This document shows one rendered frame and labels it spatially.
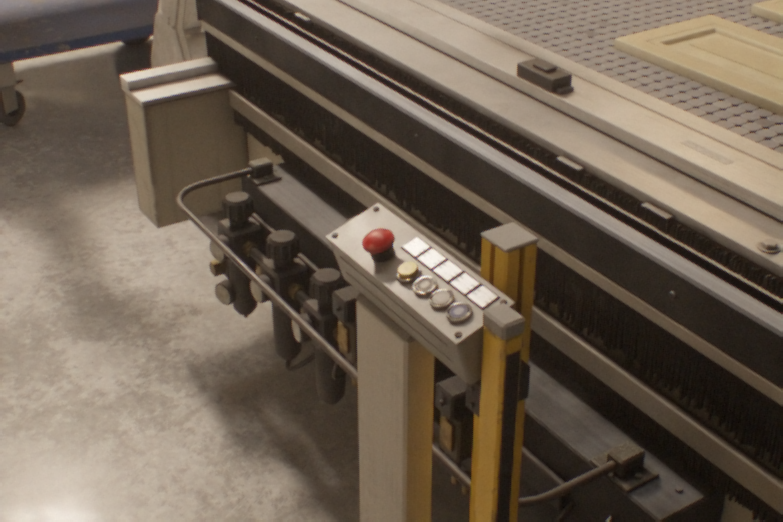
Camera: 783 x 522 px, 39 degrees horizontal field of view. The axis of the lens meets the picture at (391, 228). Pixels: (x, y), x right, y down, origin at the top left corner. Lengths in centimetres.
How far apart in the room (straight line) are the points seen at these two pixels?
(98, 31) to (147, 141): 153
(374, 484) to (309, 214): 86
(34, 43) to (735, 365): 301
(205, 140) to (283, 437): 72
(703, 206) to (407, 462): 56
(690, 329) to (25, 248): 221
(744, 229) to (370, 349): 54
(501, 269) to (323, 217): 106
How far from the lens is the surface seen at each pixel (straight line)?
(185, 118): 264
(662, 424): 166
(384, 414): 146
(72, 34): 411
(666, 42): 216
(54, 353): 286
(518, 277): 128
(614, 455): 164
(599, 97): 192
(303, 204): 232
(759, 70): 206
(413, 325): 130
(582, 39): 219
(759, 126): 187
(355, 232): 140
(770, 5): 242
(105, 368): 278
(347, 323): 197
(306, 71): 230
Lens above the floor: 158
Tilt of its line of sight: 29 degrees down
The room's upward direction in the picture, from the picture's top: straight up
